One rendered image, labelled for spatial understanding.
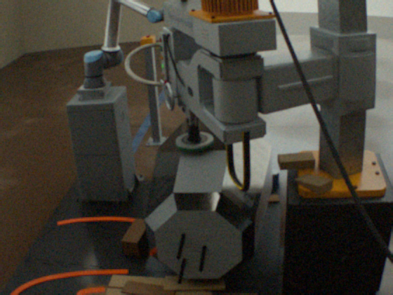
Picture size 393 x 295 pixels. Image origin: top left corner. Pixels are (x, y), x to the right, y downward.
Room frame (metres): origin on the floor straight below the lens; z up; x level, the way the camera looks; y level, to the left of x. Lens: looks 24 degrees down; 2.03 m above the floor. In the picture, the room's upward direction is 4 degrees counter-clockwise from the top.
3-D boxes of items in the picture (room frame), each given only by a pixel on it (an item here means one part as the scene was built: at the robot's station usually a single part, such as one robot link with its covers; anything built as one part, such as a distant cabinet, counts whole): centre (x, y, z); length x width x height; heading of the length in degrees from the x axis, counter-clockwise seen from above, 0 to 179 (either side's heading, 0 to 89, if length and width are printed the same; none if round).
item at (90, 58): (3.75, 0.74, 1.11); 0.17 x 0.15 x 0.18; 141
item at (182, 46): (2.62, -0.02, 1.30); 0.36 x 0.22 x 0.45; 17
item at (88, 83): (3.75, 0.75, 0.98); 0.19 x 0.19 x 0.10
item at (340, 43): (2.34, -0.77, 1.36); 0.35 x 0.35 x 0.41
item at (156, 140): (4.70, 0.38, 0.54); 0.20 x 0.20 x 1.09; 80
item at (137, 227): (2.90, 0.45, 0.07); 0.30 x 0.12 x 0.12; 164
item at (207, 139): (2.70, 0.01, 0.86); 0.21 x 0.21 x 0.01
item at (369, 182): (2.34, -0.77, 0.76); 0.49 x 0.49 x 0.05; 80
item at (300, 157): (2.43, -0.53, 0.81); 0.20 x 0.10 x 0.05; 88
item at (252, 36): (2.36, -0.09, 1.60); 0.96 x 0.25 x 0.17; 17
